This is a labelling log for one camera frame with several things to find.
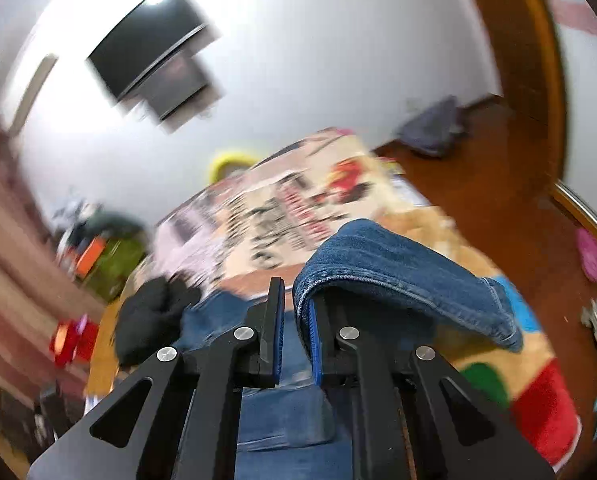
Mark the grey cloth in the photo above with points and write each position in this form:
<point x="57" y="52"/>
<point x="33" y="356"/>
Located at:
<point x="431" y="130"/>

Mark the white sliding wardrobe door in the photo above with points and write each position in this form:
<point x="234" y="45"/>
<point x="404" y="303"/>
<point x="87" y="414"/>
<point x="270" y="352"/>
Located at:
<point x="588" y="90"/>

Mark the dark grey plush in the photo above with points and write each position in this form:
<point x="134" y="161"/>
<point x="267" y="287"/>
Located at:
<point x="113" y="222"/>

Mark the wooden wardrobe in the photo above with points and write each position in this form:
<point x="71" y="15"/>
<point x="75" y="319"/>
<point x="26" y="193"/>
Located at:
<point x="518" y="35"/>

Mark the pile of clothes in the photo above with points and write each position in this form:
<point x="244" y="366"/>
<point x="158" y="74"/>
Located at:
<point x="76" y="220"/>

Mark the black television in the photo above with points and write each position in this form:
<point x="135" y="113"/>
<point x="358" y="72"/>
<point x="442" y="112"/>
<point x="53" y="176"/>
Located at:
<point x="143" y="45"/>

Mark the orange box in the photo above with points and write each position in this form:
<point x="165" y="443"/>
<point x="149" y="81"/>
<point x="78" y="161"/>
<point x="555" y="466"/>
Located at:
<point x="91" y="256"/>

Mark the small black monitor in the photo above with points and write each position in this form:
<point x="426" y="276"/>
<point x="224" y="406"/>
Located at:
<point x="178" y="85"/>

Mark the red plush flower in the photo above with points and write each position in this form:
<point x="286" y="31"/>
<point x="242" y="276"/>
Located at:
<point x="68" y="342"/>

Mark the blue jeans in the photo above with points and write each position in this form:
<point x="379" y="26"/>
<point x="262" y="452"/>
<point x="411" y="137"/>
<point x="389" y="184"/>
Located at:
<point x="388" y="265"/>

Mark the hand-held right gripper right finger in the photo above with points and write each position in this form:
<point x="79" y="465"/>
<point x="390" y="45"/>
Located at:
<point x="317" y="360"/>

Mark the pink slipper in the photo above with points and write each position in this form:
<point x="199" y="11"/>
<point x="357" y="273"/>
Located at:
<point x="590" y="255"/>

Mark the striped brown curtain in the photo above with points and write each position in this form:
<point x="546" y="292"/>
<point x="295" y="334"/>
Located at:
<point x="8" y="270"/>

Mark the printed blanket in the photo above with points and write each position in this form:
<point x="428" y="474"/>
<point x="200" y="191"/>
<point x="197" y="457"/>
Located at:
<point x="278" y="210"/>

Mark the white air conditioner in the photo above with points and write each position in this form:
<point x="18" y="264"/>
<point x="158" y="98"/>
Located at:
<point x="38" y="82"/>

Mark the grey box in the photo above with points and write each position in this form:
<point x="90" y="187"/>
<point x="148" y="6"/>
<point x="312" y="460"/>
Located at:
<point x="61" y="410"/>

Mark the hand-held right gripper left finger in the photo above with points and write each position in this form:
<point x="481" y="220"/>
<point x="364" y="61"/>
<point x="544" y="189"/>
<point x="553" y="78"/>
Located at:
<point x="277" y="340"/>

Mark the black cloth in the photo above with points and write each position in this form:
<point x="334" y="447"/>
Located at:
<point x="148" y="315"/>

